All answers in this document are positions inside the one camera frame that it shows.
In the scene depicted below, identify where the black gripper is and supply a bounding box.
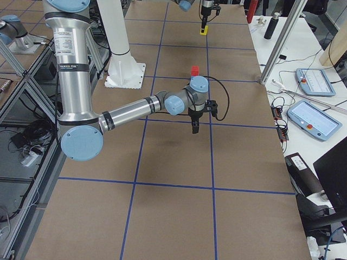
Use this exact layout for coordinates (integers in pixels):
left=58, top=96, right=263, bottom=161
left=188, top=108, right=204, bottom=134
left=201, top=6, right=212, bottom=29

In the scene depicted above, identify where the yellow block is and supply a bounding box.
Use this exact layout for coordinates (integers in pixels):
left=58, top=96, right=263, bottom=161
left=200, top=25, right=208, bottom=35

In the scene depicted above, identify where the red block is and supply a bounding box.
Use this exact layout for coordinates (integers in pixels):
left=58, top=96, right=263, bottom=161
left=190, top=66, right=200, bottom=77

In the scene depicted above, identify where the red cylinder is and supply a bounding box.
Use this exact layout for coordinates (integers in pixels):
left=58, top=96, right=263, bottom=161
left=247, top=0, right=258, bottom=24

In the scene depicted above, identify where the black water bottle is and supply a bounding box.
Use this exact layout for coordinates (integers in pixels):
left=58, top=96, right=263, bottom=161
left=264, top=12, right=280, bottom=40

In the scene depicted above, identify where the near blue teach pendant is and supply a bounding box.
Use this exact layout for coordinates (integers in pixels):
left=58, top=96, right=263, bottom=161
left=287, top=100, right=342, bottom=141

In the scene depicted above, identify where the blue teach pendant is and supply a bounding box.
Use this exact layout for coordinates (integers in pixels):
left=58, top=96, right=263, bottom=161
left=287, top=100, right=342, bottom=141
left=295, top=68, right=336, bottom=97

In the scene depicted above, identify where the far blue teach pendant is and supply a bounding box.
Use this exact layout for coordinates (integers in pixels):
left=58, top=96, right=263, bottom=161
left=295, top=68, right=336, bottom=97

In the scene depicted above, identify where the black monitor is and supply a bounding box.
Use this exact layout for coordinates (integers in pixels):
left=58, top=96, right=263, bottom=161
left=313, top=138, right=346, bottom=211

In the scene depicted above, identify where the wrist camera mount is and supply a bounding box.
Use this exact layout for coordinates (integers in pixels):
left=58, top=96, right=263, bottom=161
left=204, top=100, right=218, bottom=118
left=211, top=3, right=221, bottom=16

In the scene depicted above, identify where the white camera pedestal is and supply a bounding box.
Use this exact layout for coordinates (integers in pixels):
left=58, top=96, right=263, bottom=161
left=97, top=0, right=146, bottom=89

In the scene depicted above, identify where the aluminium frame post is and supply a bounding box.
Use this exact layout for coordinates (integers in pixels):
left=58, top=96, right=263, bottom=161
left=259, top=0, right=307, bottom=85

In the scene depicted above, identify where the aluminium frame rack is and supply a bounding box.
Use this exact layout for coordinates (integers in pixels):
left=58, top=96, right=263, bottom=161
left=0, top=29, right=109, bottom=258

